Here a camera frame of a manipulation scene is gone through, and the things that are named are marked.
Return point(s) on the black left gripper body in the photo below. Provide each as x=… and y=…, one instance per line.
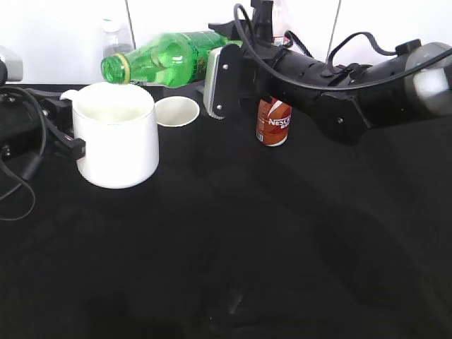
x=21, y=130

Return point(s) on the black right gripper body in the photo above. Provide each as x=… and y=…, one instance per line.
x=231, y=76

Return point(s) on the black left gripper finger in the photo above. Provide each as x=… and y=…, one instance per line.
x=66, y=146
x=59, y=112

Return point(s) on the white ceramic mug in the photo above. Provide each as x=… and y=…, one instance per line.
x=118, y=125

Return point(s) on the green soda bottle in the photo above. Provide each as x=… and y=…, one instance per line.
x=171, y=59

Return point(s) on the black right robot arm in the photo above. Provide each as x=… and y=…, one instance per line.
x=343, y=101

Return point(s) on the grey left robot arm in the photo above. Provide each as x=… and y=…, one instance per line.
x=12, y=71

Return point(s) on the cola bottle red label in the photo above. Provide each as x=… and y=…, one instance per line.
x=281, y=23

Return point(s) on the brown Nescafe coffee bottle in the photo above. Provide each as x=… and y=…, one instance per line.
x=273, y=120

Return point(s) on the black ceramic mug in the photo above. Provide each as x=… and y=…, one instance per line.
x=176, y=111

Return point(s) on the clear water bottle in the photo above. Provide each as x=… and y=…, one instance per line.
x=116, y=38

